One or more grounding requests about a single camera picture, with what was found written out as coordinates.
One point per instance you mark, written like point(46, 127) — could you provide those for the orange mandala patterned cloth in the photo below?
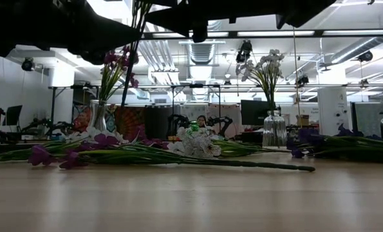
point(130, 122)

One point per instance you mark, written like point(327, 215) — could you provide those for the multicoloured patterned cloth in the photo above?
point(81, 119)

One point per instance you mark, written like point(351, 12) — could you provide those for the green glass vase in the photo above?
point(194, 126)

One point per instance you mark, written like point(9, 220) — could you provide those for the black aluminium table frame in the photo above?
point(4, 147)

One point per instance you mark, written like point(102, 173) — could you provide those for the ribbed clear glass vase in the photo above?
point(275, 132)

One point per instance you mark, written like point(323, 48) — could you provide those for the black ceiling dome camera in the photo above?
point(27, 64)
point(365, 56)

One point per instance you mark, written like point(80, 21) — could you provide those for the tall clear glass vase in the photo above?
point(98, 117)

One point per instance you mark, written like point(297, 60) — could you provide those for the black background robot arm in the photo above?
point(62, 125)
point(36, 124)
point(175, 120)
point(223, 121)

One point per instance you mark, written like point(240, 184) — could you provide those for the black background rig frame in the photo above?
point(173, 100)

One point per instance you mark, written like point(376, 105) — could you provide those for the black overhead light bar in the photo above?
point(275, 33)

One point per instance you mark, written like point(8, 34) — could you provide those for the black partition panel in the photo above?
point(159, 122)

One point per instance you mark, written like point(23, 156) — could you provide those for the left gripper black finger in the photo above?
point(94, 56)
point(107, 33)

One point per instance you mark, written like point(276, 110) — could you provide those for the grey partition panel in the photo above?
point(368, 119)

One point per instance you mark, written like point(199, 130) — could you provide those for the small black monitor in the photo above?
point(13, 115)

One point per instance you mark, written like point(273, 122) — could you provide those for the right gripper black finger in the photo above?
point(194, 14)
point(199, 33)

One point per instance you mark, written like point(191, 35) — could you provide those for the small black hanging camera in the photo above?
point(303, 80)

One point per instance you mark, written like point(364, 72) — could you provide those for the large black monitor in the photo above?
point(252, 112)

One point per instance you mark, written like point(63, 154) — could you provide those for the blue artificial flower bunch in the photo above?
point(52, 146)
point(4, 154)
point(302, 138)
point(355, 146)

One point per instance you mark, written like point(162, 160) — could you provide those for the white artificial flower bunch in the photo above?
point(265, 74)
point(197, 145)
point(91, 133)

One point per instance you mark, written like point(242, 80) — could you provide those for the white tower appliance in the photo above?
point(332, 111)

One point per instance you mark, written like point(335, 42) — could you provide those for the person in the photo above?
point(202, 120)

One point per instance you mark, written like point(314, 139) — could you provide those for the cardboard box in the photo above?
point(303, 120)

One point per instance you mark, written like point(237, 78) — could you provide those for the silver round air duct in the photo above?
point(202, 53)

